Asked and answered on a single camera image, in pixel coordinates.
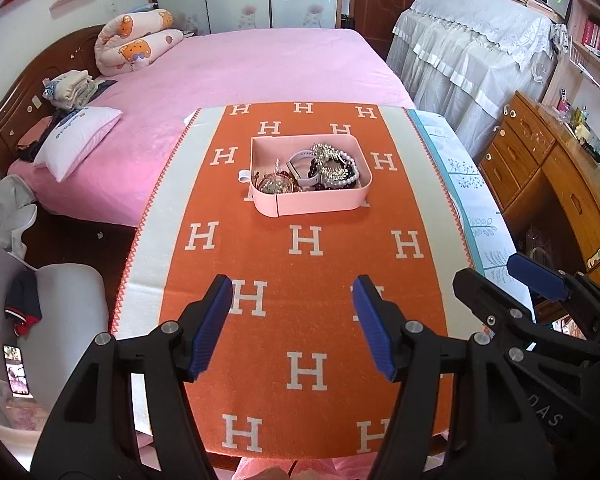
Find white smart band watch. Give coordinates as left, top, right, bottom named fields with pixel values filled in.
left=286, top=148, right=321, bottom=191

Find pink jewelry tray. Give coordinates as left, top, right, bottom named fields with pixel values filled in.
left=238, top=134, right=373, bottom=218

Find orange H-pattern blanket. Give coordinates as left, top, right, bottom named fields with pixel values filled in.
left=114, top=102, right=482, bottom=458

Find wooden desk with drawers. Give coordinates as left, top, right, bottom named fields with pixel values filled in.
left=478, top=92, right=600, bottom=285

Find white chair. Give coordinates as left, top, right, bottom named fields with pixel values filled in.
left=0, top=228, right=112, bottom=451

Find pink bed sheet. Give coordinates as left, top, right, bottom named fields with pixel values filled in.
left=9, top=28, right=414, bottom=228

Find red navy garment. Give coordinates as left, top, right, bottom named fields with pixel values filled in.
left=4, top=270, right=43, bottom=337

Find smartphone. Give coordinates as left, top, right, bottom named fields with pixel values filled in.
left=3, top=344, right=31, bottom=396

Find white pillow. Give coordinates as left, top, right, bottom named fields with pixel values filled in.
left=32, top=106, right=123, bottom=182

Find wooden bookshelf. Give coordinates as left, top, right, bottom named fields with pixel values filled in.
left=542, top=0, right=600, bottom=119

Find white lace covered furniture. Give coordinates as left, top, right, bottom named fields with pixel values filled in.
left=387, top=0, right=568, bottom=159

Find folded beige clothes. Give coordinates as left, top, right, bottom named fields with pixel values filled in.
left=43, top=70, right=98, bottom=112

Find wooden headboard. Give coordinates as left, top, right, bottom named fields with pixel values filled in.
left=0, top=25, right=102, bottom=177

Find bear print rolled quilt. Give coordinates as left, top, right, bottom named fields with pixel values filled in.
left=94, top=9, right=185, bottom=76

